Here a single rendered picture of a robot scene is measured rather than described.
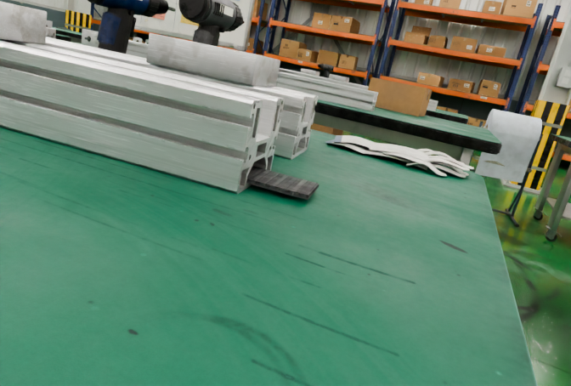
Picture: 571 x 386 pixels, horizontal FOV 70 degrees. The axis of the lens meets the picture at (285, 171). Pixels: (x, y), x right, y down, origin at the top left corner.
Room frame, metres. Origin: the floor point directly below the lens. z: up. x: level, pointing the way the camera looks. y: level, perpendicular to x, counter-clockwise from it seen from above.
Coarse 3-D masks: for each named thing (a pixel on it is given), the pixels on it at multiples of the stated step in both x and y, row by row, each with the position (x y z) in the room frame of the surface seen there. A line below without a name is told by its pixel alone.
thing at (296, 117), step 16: (64, 48) 0.62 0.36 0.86; (80, 48) 0.61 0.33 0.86; (96, 48) 0.69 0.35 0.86; (144, 64) 0.58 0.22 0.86; (208, 80) 0.56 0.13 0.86; (224, 80) 0.56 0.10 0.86; (288, 96) 0.54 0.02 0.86; (304, 96) 0.54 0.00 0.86; (288, 112) 0.54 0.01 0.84; (304, 112) 0.56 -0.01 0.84; (288, 128) 0.53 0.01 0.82; (304, 128) 0.59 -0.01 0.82; (288, 144) 0.53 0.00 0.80; (304, 144) 0.61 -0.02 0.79
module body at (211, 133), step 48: (0, 48) 0.41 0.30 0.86; (48, 48) 0.48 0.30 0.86; (0, 96) 0.41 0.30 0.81; (48, 96) 0.39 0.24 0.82; (96, 96) 0.38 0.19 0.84; (144, 96) 0.38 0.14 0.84; (192, 96) 0.36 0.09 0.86; (240, 96) 0.36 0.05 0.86; (96, 144) 0.38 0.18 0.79; (144, 144) 0.37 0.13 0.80; (192, 144) 0.37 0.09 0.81; (240, 144) 0.35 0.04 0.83
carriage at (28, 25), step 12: (0, 12) 0.46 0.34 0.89; (12, 12) 0.47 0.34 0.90; (24, 12) 0.49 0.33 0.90; (36, 12) 0.50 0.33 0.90; (0, 24) 0.46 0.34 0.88; (12, 24) 0.47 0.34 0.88; (24, 24) 0.49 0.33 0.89; (36, 24) 0.51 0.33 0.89; (0, 36) 0.46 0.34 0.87; (12, 36) 0.47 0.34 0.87; (24, 36) 0.49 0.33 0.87; (36, 36) 0.51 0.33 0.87
